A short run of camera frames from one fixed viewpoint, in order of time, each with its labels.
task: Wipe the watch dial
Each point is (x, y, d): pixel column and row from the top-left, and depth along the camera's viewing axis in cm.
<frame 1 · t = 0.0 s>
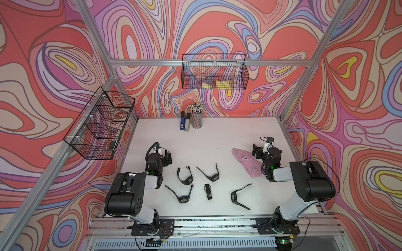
left hand: (162, 153, 94), fingers open
right hand: (261, 147, 96), fingers open
pink microfibre cloth: (250, 163, 94), point 3 cm above the table
pencil cup with pencils: (196, 110, 103), point 18 cm above the table
blue marker: (182, 120, 117), point 4 cm above the table

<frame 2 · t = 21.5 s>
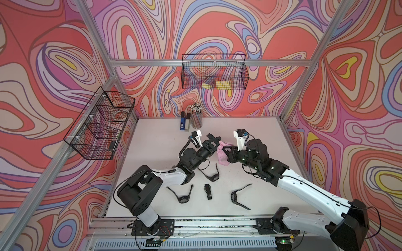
left hand: (224, 140, 73), fingers closed
right hand: (223, 152, 74), fingers closed
pink microfibre cloth: (222, 158, 74), point 23 cm above the table
the other named things where they were.

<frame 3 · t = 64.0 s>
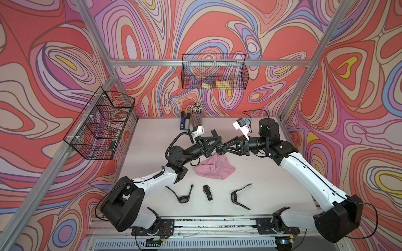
left hand: (221, 142, 62), fingers closed
right hand: (224, 152, 65), fingers open
pink microfibre cloth: (218, 166, 95), on the table
the other named things where they were.

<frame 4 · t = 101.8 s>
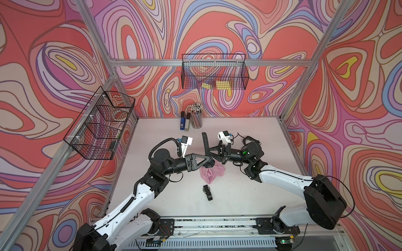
left hand: (209, 162, 63), fingers open
right hand: (205, 156, 65), fingers closed
pink microfibre cloth: (208, 174, 88), point 4 cm above the table
the other named things where they were.

